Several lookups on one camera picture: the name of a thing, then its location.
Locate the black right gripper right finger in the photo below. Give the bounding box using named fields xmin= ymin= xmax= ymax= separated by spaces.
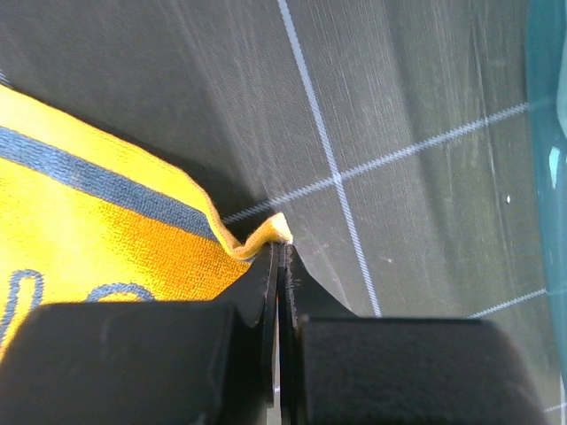
xmin=277 ymin=244 xmax=566 ymax=424

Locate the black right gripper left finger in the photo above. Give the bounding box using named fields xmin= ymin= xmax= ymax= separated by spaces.
xmin=1 ymin=243 xmax=279 ymax=424

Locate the yellow and blue cat towel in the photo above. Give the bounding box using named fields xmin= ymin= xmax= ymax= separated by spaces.
xmin=1 ymin=88 xmax=293 ymax=347

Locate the blue plastic basin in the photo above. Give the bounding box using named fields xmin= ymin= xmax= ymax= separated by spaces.
xmin=525 ymin=1 xmax=566 ymax=424

